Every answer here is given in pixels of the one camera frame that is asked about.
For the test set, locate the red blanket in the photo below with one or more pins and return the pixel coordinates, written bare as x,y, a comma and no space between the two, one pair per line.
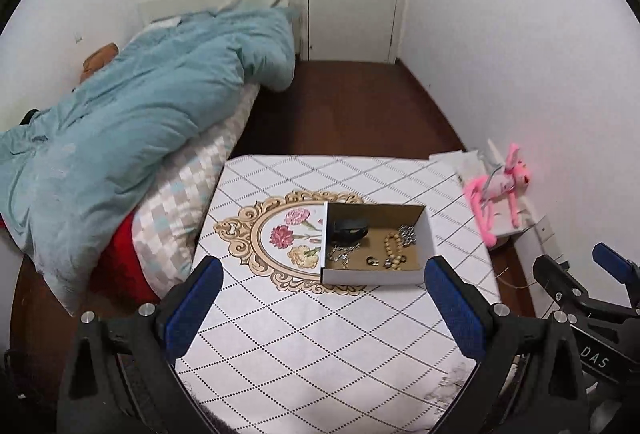
120,264

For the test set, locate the pink plush toy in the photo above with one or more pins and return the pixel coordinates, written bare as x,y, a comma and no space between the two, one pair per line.
500,184

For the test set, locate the white wall socket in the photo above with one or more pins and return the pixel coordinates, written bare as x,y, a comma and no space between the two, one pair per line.
546,231

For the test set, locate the black smart band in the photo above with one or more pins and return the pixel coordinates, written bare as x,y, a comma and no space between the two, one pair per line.
350,229

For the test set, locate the white diamond pattern tablecloth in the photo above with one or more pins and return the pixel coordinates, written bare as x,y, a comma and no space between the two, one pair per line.
300,339

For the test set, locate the checkered pillow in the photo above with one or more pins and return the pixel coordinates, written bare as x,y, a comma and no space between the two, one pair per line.
175,214

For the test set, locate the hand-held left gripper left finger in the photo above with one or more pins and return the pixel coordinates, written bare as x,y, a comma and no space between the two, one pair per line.
192,309

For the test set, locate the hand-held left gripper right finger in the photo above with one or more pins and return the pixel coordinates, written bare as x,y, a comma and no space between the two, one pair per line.
455,311

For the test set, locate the cardboard box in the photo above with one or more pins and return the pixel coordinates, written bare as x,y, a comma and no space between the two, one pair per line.
370,278

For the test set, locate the brown plush toy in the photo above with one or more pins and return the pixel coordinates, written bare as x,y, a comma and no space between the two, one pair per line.
100,58

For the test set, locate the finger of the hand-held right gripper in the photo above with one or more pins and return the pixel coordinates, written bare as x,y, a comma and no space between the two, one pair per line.
615,264
562,284

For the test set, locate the teal duvet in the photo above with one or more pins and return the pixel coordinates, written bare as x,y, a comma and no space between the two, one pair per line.
125,123

